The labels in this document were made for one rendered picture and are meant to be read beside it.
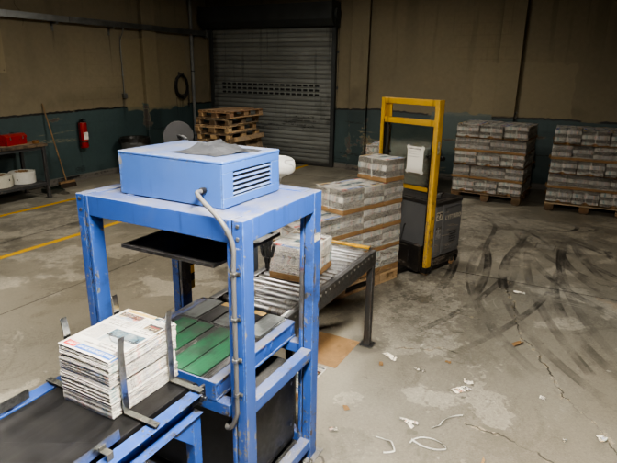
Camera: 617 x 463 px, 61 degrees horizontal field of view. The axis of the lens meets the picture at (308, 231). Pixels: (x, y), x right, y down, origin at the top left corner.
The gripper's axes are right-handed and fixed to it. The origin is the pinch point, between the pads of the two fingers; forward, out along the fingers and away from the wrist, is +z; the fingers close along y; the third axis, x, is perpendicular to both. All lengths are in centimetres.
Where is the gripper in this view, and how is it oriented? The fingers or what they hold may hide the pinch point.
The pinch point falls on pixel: (267, 263)
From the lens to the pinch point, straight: 337.7
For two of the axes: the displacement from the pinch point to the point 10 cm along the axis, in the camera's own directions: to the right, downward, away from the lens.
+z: -0.1, 9.6, 2.9
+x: -4.8, 2.5, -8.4
